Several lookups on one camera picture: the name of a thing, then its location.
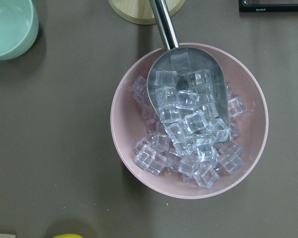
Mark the pink bowl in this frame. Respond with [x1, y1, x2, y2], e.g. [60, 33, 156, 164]
[110, 43, 269, 199]

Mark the pile of clear ice cubes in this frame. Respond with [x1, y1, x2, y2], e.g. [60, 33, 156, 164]
[130, 76, 244, 188]

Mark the metal ice scoop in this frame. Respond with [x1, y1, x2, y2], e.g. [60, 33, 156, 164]
[147, 0, 230, 144]

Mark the wooden cup stand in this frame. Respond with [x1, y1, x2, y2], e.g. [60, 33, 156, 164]
[107, 0, 186, 25]

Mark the yellow lemon near bowl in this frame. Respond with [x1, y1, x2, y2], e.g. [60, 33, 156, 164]
[52, 233, 83, 238]

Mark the mint green bowl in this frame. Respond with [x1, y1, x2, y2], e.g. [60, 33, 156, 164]
[0, 0, 39, 60]

